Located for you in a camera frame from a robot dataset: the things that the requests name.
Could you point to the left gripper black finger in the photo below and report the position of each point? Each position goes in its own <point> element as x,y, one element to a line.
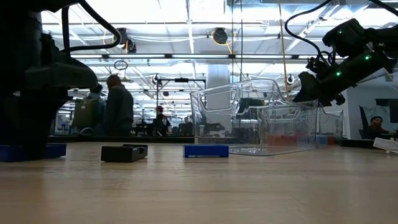
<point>25,124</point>

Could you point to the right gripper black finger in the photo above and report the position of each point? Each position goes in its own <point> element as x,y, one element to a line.
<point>311,90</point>

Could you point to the red card box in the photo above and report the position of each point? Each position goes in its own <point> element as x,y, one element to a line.
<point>281,140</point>

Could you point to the clear plastic bin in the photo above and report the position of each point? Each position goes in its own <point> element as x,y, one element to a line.
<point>217,124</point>
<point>332,127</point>

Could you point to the person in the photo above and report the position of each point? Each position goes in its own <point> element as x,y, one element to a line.
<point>161,119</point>
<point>376,127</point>
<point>119,105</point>

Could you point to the translucent white plastic piece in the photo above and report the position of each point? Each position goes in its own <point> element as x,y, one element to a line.
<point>385,144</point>

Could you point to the black framed digital display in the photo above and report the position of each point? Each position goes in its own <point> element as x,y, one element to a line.
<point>124,153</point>

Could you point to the blue card box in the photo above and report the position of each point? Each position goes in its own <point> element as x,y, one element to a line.
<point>206,151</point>

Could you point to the black camera stand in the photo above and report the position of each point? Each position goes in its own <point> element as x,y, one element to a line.
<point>182,80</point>

